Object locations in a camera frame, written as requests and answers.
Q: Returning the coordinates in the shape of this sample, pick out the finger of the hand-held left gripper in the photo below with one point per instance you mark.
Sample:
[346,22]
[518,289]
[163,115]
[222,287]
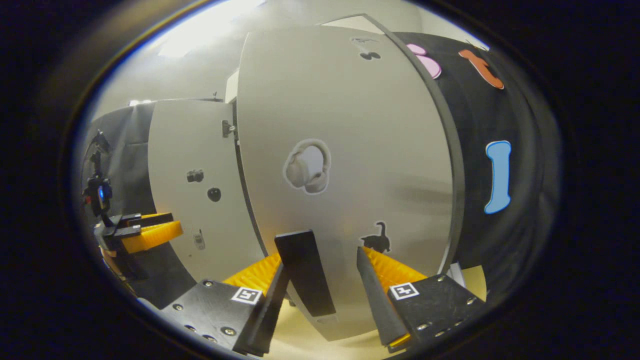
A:
[150,236]
[150,219]

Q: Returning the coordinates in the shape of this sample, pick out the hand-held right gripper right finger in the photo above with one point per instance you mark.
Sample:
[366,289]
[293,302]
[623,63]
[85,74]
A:
[377,305]

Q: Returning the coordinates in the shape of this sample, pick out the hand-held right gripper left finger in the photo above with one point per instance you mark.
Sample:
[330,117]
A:
[267,315]

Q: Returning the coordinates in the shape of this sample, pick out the white shoe cabinet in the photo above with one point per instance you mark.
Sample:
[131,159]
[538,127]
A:
[360,24]

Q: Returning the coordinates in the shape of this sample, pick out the metal door hinge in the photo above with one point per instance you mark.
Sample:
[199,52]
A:
[228,128]

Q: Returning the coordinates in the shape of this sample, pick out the white cabinet door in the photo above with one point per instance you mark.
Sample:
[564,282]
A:
[350,125]
[190,140]

